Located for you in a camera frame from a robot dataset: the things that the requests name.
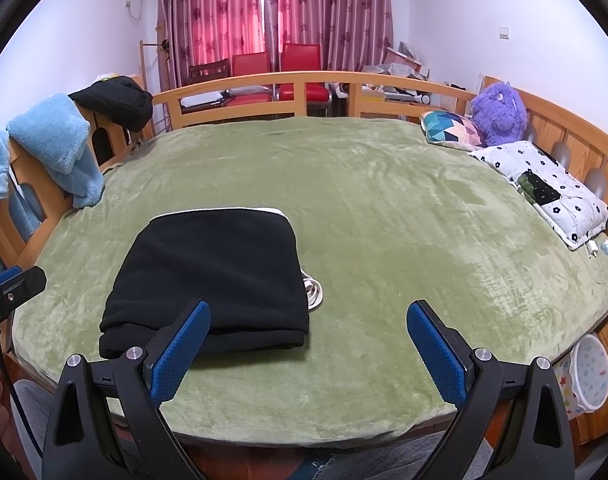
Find black garment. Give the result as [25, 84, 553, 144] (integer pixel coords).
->
[68, 75, 155, 133]

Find cluttered desk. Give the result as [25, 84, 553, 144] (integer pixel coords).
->
[334, 45, 480, 111]

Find light blue fleece blanket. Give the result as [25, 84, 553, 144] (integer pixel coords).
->
[6, 94, 106, 209]

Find wooden bed with green blanket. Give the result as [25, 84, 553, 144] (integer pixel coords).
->
[0, 71, 608, 461]

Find green fleece blanket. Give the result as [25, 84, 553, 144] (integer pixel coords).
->
[9, 115, 608, 448]

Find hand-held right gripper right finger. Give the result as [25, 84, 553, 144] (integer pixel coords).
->
[406, 300, 577, 480]

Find person's grey trousers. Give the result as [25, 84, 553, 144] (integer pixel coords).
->
[9, 379, 490, 480]

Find pink flower curtain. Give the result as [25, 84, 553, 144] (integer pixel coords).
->
[264, 0, 396, 73]
[156, 0, 266, 86]

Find geometric patterned pillow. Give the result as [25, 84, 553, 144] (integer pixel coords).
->
[420, 110, 487, 150]

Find white charging cable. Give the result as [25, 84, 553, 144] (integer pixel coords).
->
[569, 200, 605, 281]

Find wooden clothes rack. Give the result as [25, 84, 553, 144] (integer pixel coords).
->
[139, 22, 177, 92]

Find black pants with white stripe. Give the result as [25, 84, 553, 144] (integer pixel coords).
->
[98, 206, 325, 361]

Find dark wooden chair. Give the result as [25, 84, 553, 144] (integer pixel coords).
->
[189, 59, 232, 87]

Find purple plush toy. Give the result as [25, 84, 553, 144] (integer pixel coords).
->
[470, 81, 529, 147]

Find white star print basin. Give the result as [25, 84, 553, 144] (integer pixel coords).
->
[554, 334, 608, 418]

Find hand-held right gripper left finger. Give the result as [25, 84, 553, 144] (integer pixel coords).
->
[41, 299, 212, 480]

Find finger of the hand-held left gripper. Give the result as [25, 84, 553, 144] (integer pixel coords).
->
[0, 265, 47, 323]

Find red chair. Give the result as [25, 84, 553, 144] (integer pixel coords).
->
[231, 52, 275, 106]
[278, 42, 330, 116]

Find white flower print pillow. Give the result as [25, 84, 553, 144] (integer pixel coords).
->
[471, 140, 608, 251]

